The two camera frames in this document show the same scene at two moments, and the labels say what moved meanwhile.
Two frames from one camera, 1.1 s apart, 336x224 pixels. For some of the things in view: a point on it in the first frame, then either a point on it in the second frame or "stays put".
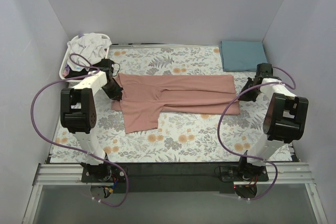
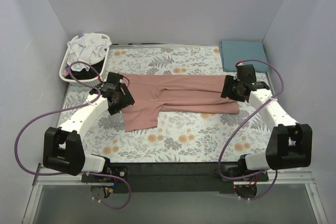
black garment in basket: [71, 73] stays put
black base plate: [172, 178] stays put
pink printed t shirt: [144, 96] stays put
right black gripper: [247, 94] → [227, 87]
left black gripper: [115, 93] → [125, 98]
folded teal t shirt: [242, 55] stays put
